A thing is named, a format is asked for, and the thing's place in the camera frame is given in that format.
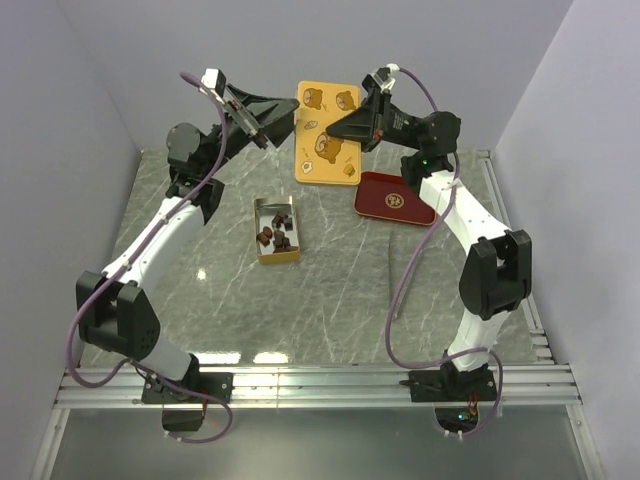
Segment red rectangular tray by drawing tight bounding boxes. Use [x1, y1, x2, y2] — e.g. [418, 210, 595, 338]
[354, 171, 436, 227]

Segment electronics board with led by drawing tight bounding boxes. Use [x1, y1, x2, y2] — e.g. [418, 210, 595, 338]
[435, 394, 479, 435]

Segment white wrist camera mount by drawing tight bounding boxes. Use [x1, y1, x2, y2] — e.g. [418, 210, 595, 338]
[200, 68, 227, 104]

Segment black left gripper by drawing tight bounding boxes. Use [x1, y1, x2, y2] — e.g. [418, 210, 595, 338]
[202, 84, 305, 177]

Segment black box under rail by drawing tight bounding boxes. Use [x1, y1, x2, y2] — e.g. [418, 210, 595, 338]
[161, 407, 206, 433]

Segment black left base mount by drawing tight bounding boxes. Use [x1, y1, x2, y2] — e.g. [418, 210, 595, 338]
[141, 372, 234, 405]

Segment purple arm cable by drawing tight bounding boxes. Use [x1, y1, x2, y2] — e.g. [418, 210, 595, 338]
[65, 71, 235, 446]
[383, 64, 504, 439]

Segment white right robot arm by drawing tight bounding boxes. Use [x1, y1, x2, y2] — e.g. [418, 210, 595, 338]
[376, 107, 532, 399]

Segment aluminium rail frame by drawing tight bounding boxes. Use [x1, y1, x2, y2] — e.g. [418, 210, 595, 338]
[35, 151, 604, 479]

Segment silver tin lid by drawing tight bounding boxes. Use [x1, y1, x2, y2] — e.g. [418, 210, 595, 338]
[294, 81, 361, 186]

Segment silver metal tweezers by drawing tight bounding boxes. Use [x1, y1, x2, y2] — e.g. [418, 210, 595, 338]
[388, 230, 405, 305]

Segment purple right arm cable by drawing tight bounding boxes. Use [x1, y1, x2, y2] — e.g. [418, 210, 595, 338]
[383, 64, 504, 439]

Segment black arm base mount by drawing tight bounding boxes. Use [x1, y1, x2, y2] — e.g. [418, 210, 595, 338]
[399, 363, 498, 403]

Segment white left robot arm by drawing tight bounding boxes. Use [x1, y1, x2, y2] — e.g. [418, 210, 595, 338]
[72, 91, 390, 402]

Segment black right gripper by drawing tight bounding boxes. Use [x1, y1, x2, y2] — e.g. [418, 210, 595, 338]
[324, 89, 423, 154]

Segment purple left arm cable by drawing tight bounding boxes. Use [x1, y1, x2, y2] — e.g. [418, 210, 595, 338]
[65, 71, 235, 446]

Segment gold metal tin box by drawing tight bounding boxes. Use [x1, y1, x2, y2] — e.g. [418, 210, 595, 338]
[253, 196, 301, 265]

